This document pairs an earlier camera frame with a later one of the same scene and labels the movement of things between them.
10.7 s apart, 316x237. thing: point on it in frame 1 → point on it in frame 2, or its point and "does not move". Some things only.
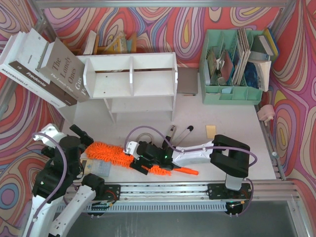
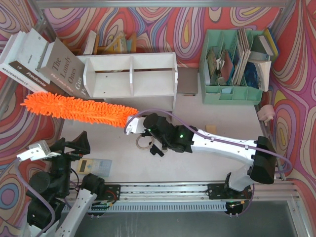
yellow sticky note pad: x=211 y=131 does not move
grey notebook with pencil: x=187 y=81 does not move
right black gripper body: x=139 y=163 → x=147 y=122
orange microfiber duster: x=117 y=154 → x=91 y=110
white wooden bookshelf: x=132 y=83 does not move
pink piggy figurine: x=266 y=113 does not move
